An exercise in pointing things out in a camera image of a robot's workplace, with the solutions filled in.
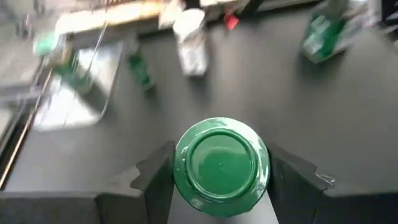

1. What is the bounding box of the small green spice tin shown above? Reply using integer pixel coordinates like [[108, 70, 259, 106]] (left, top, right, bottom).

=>
[[32, 30, 94, 94]]

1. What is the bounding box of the white-lid bagel seasoning jar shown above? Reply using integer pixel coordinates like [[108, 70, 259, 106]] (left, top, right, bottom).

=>
[[172, 8, 209, 77]]

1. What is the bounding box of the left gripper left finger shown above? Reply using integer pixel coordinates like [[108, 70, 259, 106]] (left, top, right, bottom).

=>
[[0, 141, 177, 224]]

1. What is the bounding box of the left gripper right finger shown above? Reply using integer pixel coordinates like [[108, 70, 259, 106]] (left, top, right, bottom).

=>
[[266, 142, 398, 224]]

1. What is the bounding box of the red tag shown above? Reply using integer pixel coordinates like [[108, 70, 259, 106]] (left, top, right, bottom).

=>
[[223, 12, 240, 31]]

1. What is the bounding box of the green black pepper tin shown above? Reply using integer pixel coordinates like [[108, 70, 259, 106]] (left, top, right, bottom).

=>
[[126, 30, 156, 93], [300, 6, 354, 65]]

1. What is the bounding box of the clear plastic bin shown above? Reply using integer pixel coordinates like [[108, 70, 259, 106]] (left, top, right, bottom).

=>
[[30, 18, 125, 131]]

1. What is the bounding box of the white box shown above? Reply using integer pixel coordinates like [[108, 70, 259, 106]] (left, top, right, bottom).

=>
[[198, 0, 249, 9]]

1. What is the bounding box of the green-lid glass spice jar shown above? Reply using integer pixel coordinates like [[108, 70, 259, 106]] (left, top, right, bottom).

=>
[[173, 117, 271, 218]]

